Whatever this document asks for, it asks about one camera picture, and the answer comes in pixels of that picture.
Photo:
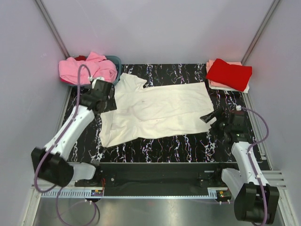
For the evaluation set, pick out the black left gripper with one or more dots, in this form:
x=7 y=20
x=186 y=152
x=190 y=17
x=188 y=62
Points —
x=111 y=105

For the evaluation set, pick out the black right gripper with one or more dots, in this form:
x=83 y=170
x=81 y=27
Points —
x=215 y=113

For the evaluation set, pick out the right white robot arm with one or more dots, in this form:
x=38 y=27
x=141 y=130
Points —
x=255 y=200

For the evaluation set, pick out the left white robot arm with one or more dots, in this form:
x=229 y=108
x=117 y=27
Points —
x=51 y=163

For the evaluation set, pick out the pink crumpled t shirt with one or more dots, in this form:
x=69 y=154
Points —
x=88 y=69

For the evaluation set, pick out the teal plastic laundry basket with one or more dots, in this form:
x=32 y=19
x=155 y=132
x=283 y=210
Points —
x=115 y=70

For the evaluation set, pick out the folded red t shirt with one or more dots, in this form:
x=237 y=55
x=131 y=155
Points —
x=244 y=74

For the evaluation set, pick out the red t shirt in basket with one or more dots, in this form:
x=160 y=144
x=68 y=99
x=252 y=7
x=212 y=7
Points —
x=80 y=58

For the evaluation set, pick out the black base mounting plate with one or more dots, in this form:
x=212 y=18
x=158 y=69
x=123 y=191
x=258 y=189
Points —
x=157 y=179

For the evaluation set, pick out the aluminium frame rail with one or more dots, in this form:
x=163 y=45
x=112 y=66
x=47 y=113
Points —
x=273 y=178

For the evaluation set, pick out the white slotted cable duct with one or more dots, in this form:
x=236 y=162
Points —
x=74 y=193

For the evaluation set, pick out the left aluminium corner post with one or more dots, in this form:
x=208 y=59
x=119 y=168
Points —
x=47 y=17

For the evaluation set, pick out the aluminium corner post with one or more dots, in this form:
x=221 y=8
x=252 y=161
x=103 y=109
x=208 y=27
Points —
x=263 y=25
x=47 y=17

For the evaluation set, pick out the right aluminium corner post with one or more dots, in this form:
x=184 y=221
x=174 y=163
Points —
x=263 y=25

